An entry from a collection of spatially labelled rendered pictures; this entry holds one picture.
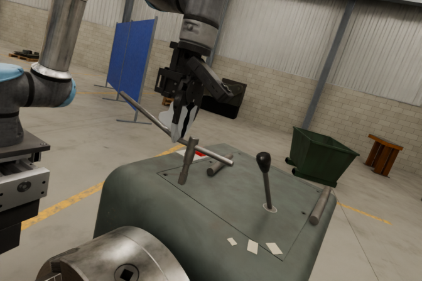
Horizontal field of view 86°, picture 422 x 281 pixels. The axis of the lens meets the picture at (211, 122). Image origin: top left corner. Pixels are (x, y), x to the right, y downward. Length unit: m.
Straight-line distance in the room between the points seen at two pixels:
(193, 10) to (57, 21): 0.50
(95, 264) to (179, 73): 0.36
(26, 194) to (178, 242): 0.54
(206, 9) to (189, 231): 0.42
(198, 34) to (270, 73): 9.87
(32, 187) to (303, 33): 10.31
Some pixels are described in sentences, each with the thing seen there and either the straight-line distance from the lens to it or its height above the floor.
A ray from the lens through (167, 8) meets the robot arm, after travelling 0.56.
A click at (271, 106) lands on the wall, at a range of 10.29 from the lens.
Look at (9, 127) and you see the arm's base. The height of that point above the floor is 1.22.
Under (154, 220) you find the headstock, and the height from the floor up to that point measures 1.22.
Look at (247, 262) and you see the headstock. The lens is 0.45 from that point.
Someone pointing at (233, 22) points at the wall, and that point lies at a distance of 11.02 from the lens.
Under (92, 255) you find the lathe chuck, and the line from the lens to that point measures 0.43.
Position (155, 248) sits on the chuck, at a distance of 0.44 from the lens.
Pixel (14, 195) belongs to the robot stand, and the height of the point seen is 1.07.
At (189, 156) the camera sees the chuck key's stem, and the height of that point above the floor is 1.35.
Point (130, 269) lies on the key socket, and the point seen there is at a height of 1.24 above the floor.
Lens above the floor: 1.53
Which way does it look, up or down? 12 degrees down
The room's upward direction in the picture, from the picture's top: 16 degrees clockwise
